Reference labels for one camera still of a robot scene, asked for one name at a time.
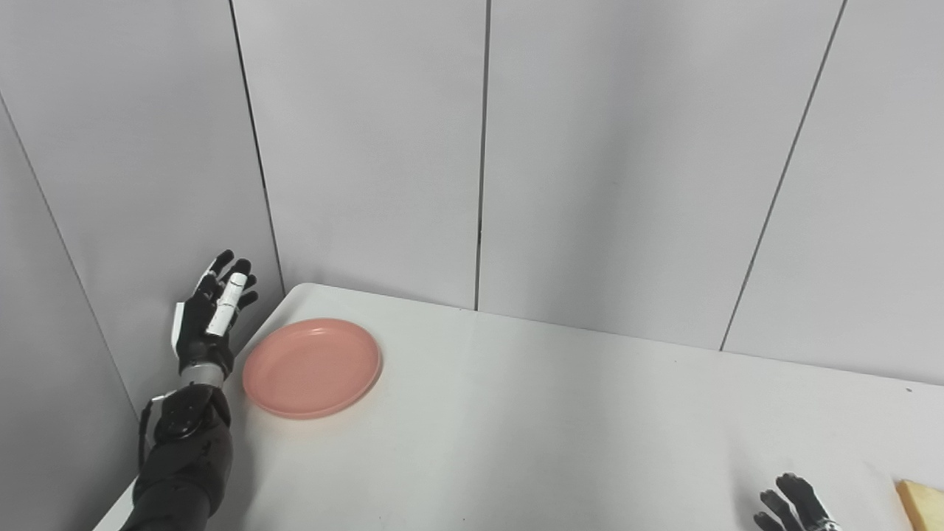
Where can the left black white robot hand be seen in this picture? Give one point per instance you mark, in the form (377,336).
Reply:
(200,324)

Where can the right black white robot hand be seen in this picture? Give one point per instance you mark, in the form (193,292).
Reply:
(800,509)

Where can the pink round plate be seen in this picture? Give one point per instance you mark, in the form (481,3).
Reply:
(311,367)

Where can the slice of white bread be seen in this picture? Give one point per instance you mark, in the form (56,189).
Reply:
(923,507)

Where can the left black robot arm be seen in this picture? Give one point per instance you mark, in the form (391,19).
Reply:
(184,457)

